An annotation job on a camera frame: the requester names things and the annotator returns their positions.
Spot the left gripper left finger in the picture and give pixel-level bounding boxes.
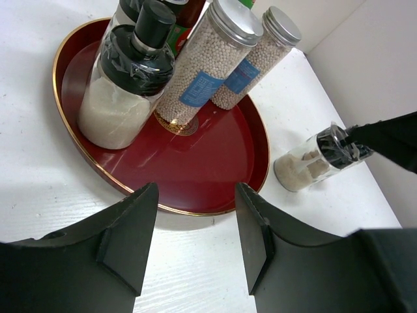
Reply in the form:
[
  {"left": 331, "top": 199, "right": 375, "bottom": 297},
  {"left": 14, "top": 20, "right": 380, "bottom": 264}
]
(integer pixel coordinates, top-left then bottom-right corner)
[{"left": 1, "top": 183, "right": 159, "bottom": 312}]

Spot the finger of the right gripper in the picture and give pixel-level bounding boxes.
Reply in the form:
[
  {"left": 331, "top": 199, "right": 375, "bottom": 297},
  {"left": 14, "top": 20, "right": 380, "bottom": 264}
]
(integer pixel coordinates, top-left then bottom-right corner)
[{"left": 341, "top": 112, "right": 416, "bottom": 173}]

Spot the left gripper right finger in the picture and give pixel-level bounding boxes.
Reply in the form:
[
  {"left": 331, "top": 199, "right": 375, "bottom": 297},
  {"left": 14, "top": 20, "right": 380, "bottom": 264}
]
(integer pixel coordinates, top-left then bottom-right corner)
[{"left": 235, "top": 183, "right": 416, "bottom": 312}]

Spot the beige spice grinder black cap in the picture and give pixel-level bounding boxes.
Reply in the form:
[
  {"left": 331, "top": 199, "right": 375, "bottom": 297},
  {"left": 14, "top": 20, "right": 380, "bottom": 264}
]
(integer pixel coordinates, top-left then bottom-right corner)
[{"left": 273, "top": 122, "right": 374, "bottom": 192}]

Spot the white salt grinder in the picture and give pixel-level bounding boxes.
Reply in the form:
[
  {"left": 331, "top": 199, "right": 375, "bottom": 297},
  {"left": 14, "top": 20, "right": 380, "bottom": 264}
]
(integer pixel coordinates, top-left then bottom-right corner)
[
  {"left": 78, "top": 1, "right": 176, "bottom": 150},
  {"left": 104, "top": 0, "right": 143, "bottom": 37}
]

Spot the ketchup bottle yellow cap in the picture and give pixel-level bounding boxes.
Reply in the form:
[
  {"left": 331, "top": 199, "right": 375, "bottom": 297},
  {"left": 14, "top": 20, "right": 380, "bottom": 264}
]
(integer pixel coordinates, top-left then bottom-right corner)
[
  {"left": 239, "top": 0, "right": 255, "bottom": 9},
  {"left": 164, "top": 0, "right": 206, "bottom": 57}
]

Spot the silver lid white beads jar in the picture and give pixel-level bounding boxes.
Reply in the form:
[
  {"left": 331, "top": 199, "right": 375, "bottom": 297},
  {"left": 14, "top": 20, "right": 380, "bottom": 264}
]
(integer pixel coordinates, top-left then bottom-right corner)
[{"left": 156, "top": 1, "right": 263, "bottom": 125}]

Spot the red round tray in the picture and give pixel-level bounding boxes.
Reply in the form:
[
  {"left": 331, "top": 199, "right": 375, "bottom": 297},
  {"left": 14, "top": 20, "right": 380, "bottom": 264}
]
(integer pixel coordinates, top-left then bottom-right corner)
[{"left": 52, "top": 18, "right": 270, "bottom": 216}]

